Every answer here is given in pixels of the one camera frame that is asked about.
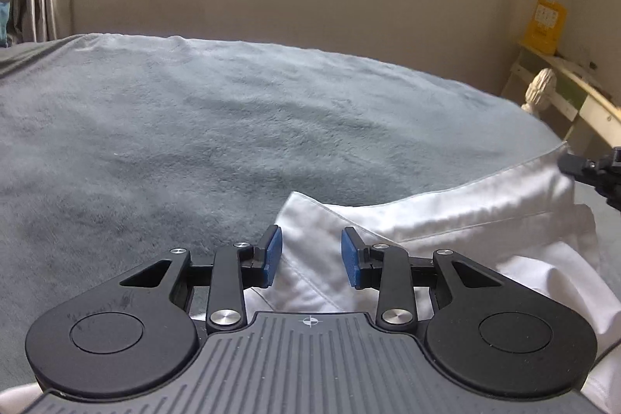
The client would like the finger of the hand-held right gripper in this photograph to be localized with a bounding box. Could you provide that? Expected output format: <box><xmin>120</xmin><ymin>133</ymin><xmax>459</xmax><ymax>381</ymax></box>
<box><xmin>558</xmin><ymin>146</ymin><xmax>621</xmax><ymax>213</ymax></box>

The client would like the white shirt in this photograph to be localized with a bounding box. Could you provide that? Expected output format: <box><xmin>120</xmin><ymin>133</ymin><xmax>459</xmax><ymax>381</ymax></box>
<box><xmin>0</xmin><ymin>141</ymin><xmax>621</xmax><ymax>414</ymax></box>

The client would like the grey-blue fleece blanket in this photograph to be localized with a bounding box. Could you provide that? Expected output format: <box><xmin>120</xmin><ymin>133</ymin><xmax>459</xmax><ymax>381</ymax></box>
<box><xmin>0</xmin><ymin>33</ymin><xmax>621</xmax><ymax>395</ymax></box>

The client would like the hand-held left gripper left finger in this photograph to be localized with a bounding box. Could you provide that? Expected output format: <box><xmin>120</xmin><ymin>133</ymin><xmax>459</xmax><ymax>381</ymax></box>
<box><xmin>119</xmin><ymin>225</ymin><xmax>283</xmax><ymax>333</ymax></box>

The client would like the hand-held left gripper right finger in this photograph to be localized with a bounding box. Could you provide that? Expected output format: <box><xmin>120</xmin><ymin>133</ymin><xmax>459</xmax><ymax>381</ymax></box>
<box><xmin>341</xmin><ymin>227</ymin><xmax>505</xmax><ymax>333</ymax></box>

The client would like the yellow box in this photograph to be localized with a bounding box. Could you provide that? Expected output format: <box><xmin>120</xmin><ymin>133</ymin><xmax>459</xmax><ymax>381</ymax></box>
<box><xmin>523</xmin><ymin>0</ymin><xmax>567</xmax><ymax>55</ymax></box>

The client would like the white carved finial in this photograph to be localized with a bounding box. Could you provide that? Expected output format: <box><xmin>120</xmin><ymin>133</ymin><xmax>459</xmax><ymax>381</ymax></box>
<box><xmin>521</xmin><ymin>67</ymin><xmax>557</xmax><ymax>115</ymax></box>

